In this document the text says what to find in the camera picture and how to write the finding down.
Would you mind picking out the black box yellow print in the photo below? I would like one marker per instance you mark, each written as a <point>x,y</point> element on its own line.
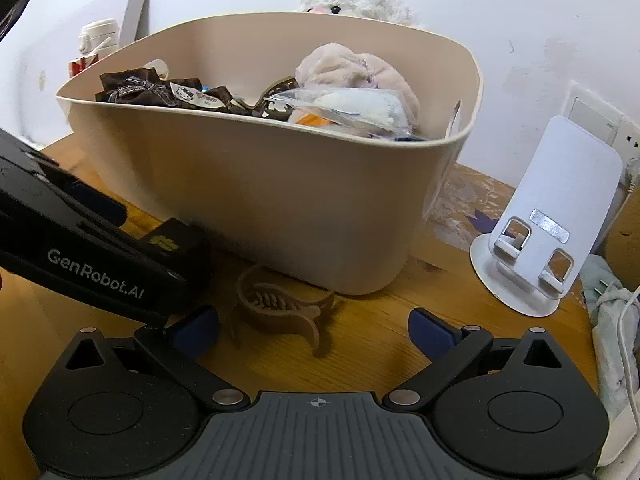
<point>175,260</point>

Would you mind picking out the white wall socket panel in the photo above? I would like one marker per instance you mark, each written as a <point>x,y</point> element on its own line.
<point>590,115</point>

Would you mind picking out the red milk carton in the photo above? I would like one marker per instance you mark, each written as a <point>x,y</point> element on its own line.
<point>80,66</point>

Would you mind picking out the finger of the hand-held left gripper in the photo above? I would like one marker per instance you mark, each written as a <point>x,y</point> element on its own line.
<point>100,207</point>

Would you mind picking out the white thermos bottle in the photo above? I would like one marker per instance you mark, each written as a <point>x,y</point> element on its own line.
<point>100,35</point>

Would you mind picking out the beige plastic bin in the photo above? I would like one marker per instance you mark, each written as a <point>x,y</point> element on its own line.
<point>250,185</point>

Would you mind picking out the brown hair claw clip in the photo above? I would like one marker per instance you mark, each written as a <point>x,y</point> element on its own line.
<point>300,320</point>

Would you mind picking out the clear plastic bag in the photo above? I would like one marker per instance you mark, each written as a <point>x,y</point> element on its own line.
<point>360,105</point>

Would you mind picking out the white charger plug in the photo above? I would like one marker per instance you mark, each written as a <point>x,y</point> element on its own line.
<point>632,175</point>

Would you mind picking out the orange block toy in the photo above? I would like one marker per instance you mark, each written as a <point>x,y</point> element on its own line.
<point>312,120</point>

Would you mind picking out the wooden desktop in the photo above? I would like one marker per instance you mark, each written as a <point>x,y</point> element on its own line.
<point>380,305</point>

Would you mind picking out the purple floral table mat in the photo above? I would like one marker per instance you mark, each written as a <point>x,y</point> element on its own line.
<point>465,195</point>

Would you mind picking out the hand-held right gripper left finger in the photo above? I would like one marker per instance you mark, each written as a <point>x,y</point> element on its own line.
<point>195,330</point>

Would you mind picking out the white phone stand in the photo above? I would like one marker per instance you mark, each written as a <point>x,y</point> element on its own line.
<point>565,180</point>

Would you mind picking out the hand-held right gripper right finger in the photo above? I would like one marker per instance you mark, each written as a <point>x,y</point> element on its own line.
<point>430,332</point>

